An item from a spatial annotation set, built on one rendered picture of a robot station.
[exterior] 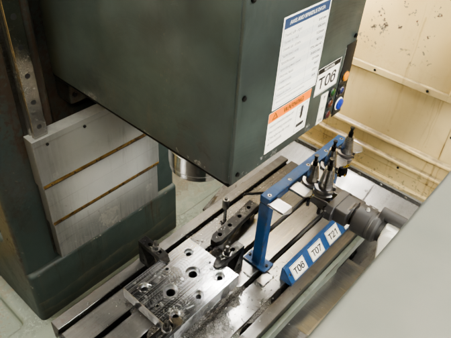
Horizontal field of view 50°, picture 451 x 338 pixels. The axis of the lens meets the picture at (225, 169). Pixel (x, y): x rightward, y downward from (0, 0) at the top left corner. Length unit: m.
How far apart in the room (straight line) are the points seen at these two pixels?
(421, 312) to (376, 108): 1.94
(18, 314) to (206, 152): 1.26
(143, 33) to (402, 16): 1.15
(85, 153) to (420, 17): 1.24
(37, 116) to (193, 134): 0.57
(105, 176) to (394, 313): 1.57
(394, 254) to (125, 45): 0.94
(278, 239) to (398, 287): 1.67
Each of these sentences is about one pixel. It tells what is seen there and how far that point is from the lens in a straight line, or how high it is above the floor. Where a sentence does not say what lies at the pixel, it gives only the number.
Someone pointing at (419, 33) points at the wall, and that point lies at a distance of 1.93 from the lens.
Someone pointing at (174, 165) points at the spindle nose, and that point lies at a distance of 1.21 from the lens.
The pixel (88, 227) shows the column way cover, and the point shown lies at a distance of 1.81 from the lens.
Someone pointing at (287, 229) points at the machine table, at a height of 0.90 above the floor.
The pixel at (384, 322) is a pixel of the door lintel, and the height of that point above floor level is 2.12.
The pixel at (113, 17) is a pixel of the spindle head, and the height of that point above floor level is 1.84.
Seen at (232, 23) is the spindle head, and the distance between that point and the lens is 0.83.
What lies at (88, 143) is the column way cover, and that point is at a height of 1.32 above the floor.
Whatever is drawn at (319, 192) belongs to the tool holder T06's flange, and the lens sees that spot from 1.43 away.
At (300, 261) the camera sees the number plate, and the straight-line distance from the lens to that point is 1.74.
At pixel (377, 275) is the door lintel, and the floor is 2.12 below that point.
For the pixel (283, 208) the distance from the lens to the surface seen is 1.51.
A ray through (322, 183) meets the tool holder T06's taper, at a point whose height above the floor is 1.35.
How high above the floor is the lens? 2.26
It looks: 40 degrees down
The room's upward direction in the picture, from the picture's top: 4 degrees clockwise
